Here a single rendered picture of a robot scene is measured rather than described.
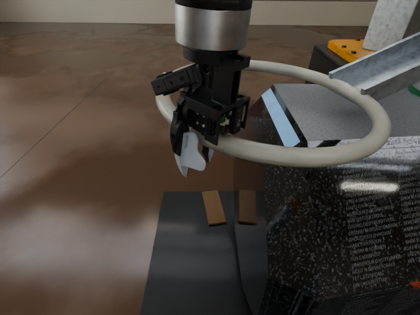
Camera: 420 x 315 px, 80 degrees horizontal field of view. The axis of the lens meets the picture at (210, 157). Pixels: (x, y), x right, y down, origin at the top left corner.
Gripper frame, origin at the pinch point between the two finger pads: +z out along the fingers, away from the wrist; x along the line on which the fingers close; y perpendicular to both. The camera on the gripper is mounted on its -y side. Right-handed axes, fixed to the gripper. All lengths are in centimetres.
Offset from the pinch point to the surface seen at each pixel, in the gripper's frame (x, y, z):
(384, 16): 142, -3, -14
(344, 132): 34.8, 16.1, 1.1
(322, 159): 7.1, 18.6, -7.0
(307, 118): 35.4, 6.6, 1.5
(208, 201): 56, -39, 84
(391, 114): 52, 23, 0
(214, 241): 39, -20, 85
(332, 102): 49.0, 8.1, 0.7
